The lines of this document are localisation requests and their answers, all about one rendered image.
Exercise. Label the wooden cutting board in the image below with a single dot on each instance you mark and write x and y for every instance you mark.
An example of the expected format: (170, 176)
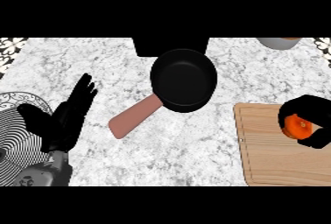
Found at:
(275, 151)

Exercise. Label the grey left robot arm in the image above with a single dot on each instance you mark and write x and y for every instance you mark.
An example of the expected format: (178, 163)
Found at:
(45, 172)

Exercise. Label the black box appliance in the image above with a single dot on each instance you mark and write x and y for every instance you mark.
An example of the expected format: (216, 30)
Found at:
(144, 46)

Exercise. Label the black and white patterned plate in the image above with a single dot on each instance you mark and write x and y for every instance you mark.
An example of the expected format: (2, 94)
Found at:
(20, 140)

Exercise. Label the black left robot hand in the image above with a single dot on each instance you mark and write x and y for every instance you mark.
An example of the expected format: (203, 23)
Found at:
(71, 116)

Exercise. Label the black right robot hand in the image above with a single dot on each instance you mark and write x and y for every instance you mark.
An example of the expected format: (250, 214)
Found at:
(312, 106)

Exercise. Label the orange squash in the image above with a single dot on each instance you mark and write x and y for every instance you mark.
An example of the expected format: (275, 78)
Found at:
(297, 127)

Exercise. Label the grey pot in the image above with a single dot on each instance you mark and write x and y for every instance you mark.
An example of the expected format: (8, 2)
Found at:
(278, 43)

